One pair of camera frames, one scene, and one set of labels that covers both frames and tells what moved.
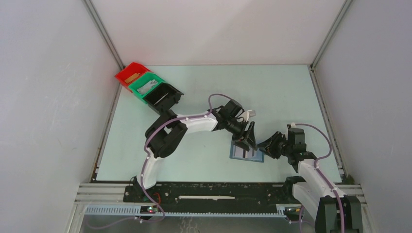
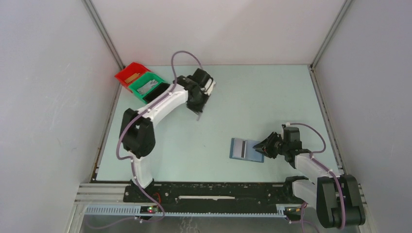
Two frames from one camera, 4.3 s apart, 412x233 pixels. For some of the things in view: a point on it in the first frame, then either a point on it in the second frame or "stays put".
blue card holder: (240, 153) stays put
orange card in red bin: (132, 77) stays put
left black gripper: (239, 140) -> (198, 108)
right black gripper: (268, 145) stays put
